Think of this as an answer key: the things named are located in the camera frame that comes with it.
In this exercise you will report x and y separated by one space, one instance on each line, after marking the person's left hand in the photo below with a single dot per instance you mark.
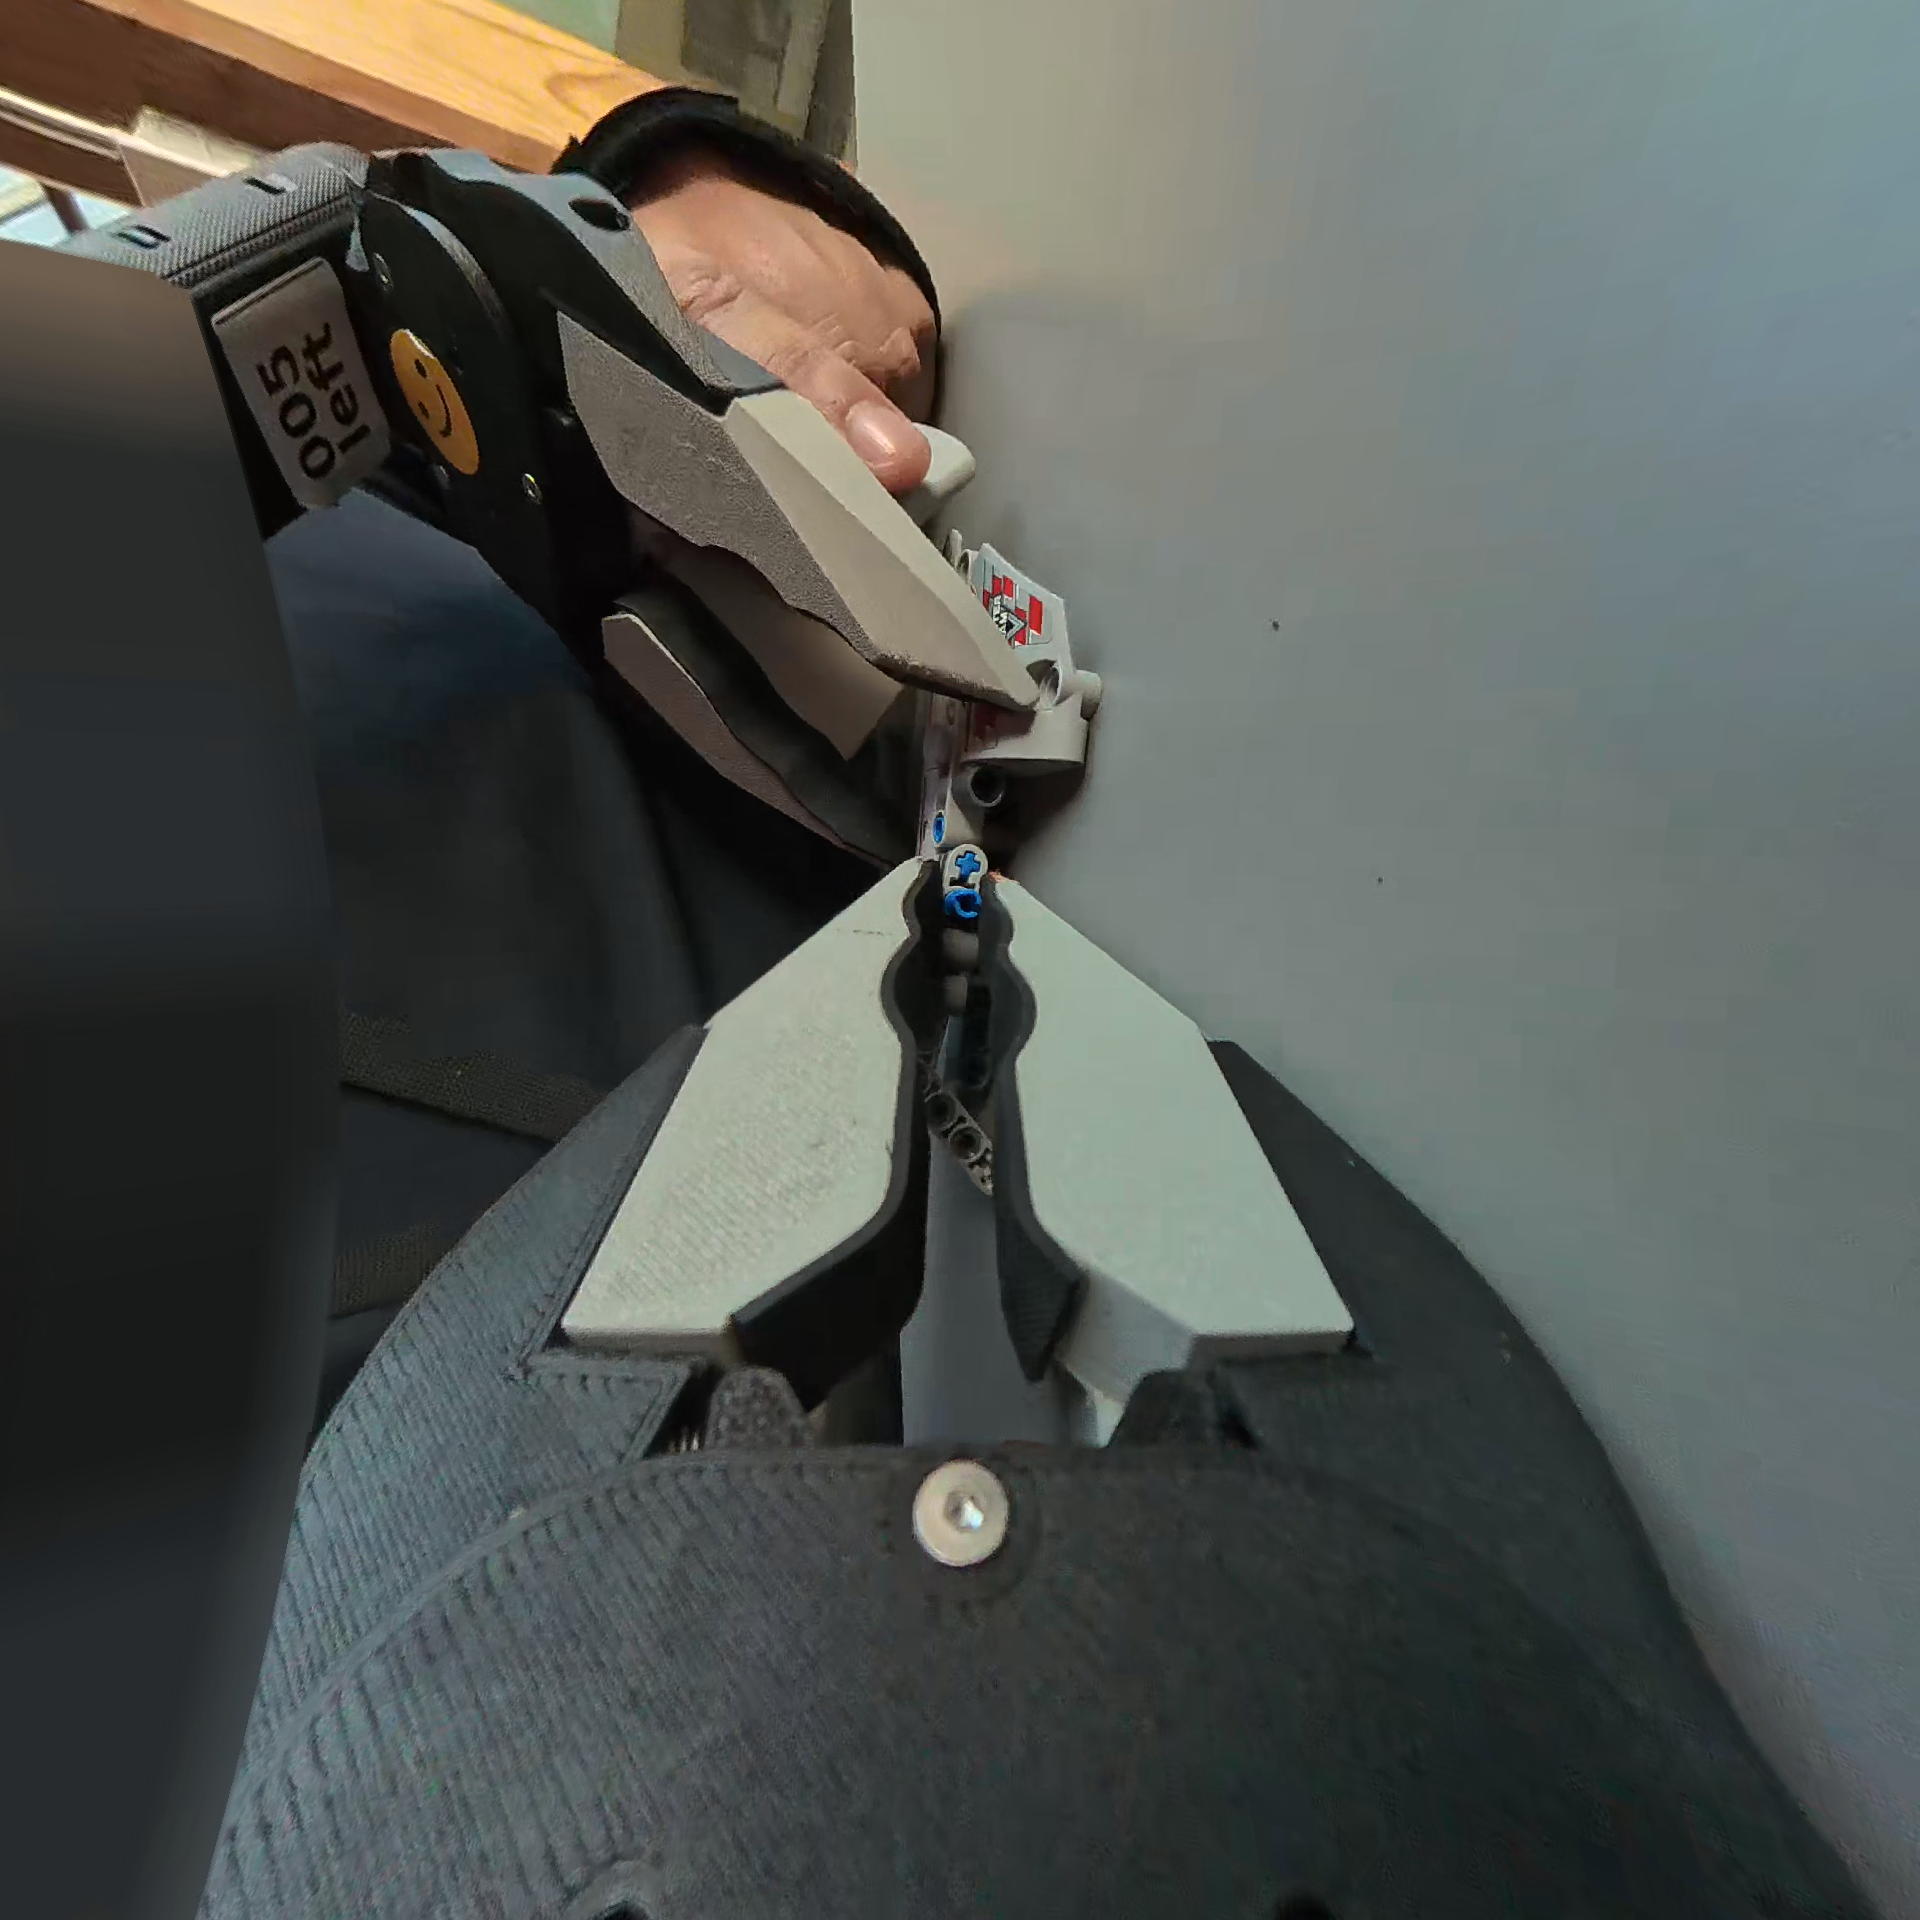
784 283

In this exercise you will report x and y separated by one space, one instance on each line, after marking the grey white lego vehicle model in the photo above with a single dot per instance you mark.
1026 611

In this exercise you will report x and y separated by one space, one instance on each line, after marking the wooden beam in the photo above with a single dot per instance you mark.
369 61

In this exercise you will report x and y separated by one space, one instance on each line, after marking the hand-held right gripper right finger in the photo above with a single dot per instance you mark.
1173 1184

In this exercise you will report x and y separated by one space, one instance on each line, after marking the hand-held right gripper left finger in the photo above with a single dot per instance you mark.
735 1166

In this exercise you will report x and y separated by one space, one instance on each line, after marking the dark grey lego beam piece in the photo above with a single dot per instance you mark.
967 1126

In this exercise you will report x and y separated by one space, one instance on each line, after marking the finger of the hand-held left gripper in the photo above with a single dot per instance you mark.
847 551
724 645

